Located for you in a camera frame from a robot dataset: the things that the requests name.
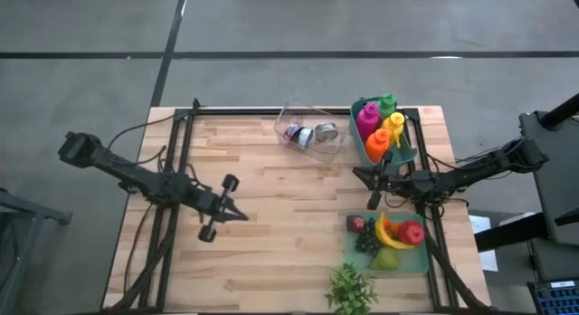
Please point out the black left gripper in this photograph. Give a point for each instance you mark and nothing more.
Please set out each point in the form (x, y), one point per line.
(209, 202)

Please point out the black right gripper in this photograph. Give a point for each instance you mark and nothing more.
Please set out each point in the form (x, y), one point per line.
(391, 184)

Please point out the orange-red squeeze bottle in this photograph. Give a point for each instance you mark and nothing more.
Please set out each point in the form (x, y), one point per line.
(377, 145)

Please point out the clear plastic container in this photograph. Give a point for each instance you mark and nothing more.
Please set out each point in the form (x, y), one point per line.
(335, 147)

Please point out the dark red plum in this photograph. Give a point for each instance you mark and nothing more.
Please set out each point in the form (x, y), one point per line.
(356, 223)

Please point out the yellow squeeze bottle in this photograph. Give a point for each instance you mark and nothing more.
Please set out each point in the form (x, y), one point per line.
(393, 125)

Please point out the pink squeeze bottle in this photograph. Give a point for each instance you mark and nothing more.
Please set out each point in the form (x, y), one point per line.
(367, 120)

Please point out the dark purple grape bunch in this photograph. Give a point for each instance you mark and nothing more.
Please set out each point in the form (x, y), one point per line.
(367, 240)

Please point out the yellow banana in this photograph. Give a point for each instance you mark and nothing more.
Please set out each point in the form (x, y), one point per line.
(389, 240)

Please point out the silver tin can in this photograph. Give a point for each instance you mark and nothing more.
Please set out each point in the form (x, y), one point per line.
(325, 131)
(306, 137)

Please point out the bright red apple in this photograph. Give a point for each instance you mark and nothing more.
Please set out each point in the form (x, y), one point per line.
(410, 232)

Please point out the green squeeze bottle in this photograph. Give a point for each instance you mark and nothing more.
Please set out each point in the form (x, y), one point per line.
(387, 104)

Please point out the green speckled pear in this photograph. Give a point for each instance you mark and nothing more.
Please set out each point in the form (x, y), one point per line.
(385, 259)

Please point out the red label tuna can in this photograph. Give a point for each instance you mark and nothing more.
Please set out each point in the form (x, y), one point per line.
(293, 131)

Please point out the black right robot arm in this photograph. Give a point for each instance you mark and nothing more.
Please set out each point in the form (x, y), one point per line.
(479, 168)

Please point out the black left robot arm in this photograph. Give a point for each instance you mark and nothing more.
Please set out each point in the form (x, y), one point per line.
(126, 172)

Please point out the teal plastic bin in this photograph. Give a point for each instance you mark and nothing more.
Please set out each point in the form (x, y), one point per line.
(402, 154)

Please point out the teal plastic lid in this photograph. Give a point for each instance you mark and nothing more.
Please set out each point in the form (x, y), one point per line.
(416, 260)

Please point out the white paper sheet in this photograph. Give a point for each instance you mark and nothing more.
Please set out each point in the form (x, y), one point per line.
(481, 224)

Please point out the black cart base beam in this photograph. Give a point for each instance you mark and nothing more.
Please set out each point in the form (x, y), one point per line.
(511, 233)

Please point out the dark grey equipment cart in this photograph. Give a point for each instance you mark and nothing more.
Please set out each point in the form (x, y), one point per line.
(552, 179)

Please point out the black pole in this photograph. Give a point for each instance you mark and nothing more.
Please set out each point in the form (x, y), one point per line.
(561, 111)

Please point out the grey metal stand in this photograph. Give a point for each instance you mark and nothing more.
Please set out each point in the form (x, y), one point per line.
(27, 206)

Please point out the black aluminium table frame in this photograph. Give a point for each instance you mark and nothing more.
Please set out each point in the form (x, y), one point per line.
(271, 111)

